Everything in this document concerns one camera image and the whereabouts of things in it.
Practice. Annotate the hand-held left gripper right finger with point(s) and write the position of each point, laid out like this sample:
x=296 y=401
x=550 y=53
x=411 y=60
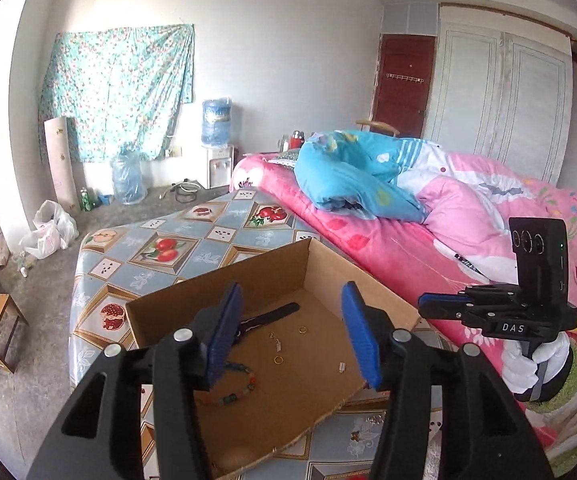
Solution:
x=361 y=340

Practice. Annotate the brown cardboard box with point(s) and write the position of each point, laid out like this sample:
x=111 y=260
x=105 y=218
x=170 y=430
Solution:
x=313 y=350

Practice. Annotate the teal floral wall cloth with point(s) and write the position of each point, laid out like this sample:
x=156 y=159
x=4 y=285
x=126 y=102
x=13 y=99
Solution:
x=118 y=85

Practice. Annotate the white wall hook rack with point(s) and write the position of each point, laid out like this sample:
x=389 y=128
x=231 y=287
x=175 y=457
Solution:
x=406 y=78

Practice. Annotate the person's right hand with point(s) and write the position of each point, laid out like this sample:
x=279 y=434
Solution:
x=518 y=375

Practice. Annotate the wooden chair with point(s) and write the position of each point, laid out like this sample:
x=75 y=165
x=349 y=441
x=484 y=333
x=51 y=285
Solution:
x=376 y=124

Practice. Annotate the fruit print tablecloth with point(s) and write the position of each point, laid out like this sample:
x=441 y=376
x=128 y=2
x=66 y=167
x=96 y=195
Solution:
x=118 y=270

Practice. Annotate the blue water jug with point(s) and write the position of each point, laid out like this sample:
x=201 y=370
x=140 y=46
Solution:
x=217 y=122

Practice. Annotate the white wardrobe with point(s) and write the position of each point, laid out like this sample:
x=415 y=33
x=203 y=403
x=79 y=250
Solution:
x=498 y=100

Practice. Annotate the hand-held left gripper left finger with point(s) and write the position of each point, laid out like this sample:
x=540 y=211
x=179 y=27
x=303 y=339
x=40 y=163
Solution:
x=221 y=340

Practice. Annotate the pink floral quilt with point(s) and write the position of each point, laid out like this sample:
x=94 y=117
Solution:
x=393 y=250

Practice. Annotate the red-brown door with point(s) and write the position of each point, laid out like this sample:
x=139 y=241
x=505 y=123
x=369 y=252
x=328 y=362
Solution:
x=401 y=95

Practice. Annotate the green bottle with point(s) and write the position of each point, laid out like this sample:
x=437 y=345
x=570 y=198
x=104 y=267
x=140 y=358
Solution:
x=86 y=201

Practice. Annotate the empty clear water jug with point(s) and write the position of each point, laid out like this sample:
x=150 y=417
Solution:
x=129 y=177

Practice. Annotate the white water dispenser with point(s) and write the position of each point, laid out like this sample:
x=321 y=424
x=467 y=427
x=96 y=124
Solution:
x=219 y=167

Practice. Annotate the red thermos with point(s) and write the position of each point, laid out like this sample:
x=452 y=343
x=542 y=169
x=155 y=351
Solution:
x=296 y=140

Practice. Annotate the blue quilt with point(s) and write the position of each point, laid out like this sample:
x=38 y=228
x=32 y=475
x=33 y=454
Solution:
x=343 y=175

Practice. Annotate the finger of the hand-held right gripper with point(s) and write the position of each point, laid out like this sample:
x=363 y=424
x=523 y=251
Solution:
x=446 y=298
x=443 y=311

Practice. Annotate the white plastic bags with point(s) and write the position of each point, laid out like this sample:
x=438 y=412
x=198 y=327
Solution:
x=48 y=230

